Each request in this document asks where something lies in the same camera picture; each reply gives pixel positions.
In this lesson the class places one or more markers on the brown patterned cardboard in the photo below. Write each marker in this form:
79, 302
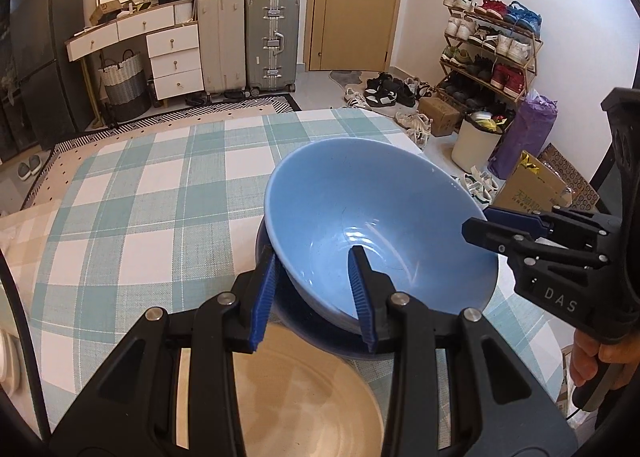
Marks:
575, 179

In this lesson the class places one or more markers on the white vanity desk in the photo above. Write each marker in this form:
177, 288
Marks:
170, 57

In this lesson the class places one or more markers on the purple bag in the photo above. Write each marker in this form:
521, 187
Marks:
525, 137

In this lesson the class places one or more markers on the yellow cardboard box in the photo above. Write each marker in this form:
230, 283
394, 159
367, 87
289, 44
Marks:
525, 192

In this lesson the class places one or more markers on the white trash bin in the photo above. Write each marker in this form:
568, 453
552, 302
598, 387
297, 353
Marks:
472, 147

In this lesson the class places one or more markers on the white sneakers pair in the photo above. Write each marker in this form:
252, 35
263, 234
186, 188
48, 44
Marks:
477, 185

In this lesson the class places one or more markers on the dark bottle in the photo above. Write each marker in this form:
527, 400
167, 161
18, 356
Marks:
151, 92

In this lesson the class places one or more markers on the cream round plate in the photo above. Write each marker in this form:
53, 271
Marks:
300, 402

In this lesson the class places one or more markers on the beige suitcase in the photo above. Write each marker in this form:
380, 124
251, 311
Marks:
221, 42

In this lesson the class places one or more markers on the brown cardboard box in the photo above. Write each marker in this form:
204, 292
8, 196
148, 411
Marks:
439, 115

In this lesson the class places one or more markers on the tan wooden door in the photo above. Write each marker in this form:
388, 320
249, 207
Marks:
355, 2

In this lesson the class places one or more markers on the white round dish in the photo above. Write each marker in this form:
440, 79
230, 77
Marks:
6, 362

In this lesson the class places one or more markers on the person's right hand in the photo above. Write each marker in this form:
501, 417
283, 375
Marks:
584, 359

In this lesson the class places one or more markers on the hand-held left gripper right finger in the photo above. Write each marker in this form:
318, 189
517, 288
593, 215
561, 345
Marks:
362, 302

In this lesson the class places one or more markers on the dark grey refrigerator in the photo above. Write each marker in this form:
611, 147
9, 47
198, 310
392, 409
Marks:
45, 37

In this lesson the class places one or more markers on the pile of scattered shoes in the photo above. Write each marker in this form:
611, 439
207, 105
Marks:
385, 94

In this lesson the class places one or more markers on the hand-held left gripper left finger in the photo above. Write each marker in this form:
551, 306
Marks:
265, 302

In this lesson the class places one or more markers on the wooden shoe rack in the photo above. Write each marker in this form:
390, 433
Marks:
532, 72

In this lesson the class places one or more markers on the teal checked tablecloth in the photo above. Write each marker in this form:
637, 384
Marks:
150, 217

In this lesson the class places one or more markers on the open cardboard box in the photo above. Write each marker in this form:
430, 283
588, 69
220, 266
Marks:
107, 10

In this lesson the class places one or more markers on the grey white woven basket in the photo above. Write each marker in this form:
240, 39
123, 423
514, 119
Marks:
122, 87

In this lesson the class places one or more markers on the small door mat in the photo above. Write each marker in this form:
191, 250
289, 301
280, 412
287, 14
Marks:
347, 79

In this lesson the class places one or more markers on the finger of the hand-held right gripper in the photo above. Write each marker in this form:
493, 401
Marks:
490, 234
515, 219

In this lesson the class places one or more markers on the silver suitcase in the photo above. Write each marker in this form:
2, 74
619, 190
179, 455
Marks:
272, 42

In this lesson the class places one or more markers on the light blue bowl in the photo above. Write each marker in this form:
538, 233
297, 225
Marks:
375, 197

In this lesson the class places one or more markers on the beige checked cloth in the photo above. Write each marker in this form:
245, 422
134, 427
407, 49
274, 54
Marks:
20, 247

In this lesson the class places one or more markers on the grey slipper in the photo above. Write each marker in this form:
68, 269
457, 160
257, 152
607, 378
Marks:
35, 163
24, 170

